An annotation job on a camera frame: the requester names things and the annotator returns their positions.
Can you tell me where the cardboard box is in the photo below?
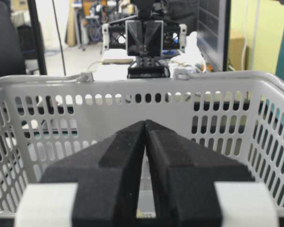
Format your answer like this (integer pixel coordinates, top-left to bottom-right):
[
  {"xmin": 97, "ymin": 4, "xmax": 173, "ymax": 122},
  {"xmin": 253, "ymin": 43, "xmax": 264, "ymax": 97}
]
[{"xmin": 228, "ymin": 32, "xmax": 245, "ymax": 70}]

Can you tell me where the black office chair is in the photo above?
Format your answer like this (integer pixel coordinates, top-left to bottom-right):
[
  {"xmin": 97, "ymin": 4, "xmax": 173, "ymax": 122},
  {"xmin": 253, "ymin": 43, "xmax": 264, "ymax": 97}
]
[{"xmin": 0, "ymin": 1, "xmax": 26, "ymax": 77}]

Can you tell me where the dark monitor screen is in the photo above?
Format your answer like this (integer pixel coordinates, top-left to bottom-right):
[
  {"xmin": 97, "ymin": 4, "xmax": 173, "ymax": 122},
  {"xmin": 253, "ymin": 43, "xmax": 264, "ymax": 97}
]
[{"xmin": 197, "ymin": 0, "xmax": 231, "ymax": 72}]

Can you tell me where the white cable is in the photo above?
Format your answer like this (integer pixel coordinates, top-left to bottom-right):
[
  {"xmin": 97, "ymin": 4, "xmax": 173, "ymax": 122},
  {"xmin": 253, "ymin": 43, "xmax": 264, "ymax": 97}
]
[{"xmin": 241, "ymin": 0, "xmax": 261, "ymax": 70}]

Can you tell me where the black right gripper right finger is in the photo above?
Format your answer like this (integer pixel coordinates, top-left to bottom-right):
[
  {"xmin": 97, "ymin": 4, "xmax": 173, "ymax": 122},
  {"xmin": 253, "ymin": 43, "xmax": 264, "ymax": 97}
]
[{"xmin": 144, "ymin": 119, "xmax": 280, "ymax": 227}]

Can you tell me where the black hanging cable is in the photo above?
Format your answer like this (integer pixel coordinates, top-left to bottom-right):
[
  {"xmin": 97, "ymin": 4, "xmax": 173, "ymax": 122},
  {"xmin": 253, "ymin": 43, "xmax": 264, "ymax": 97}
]
[{"xmin": 51, "ymin": 0, "xmax": 67, "ymax": 77}]

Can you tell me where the black vertical frame post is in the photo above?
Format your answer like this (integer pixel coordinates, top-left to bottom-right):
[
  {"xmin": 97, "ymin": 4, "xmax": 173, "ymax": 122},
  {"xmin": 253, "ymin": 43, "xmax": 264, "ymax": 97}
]
[{"xmin": 27, "ymin": 0, "xmax": 47, "ymax": 75}]

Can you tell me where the black and white opposite gripper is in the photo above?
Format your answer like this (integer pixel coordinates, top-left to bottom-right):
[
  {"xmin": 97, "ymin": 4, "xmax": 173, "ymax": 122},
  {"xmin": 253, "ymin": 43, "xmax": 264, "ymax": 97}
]
[{"xmin": 102, "ymin": 19, "xmax": 187, "ymax": 78}]

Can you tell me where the white plastic shopping basket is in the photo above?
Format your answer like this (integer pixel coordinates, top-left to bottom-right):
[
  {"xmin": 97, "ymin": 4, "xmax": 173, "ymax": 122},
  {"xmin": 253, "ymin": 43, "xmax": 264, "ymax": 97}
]
[{"xmin": 0, "ymin": 71, "xmax": 284, "ymax": 217}]

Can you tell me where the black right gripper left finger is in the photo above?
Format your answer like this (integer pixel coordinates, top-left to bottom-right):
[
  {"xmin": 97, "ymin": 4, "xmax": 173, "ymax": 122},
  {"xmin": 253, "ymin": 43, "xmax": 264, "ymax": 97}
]
[{"xmin": 14, "ymin": 121, "xmax": 145, "ymax": 227}]

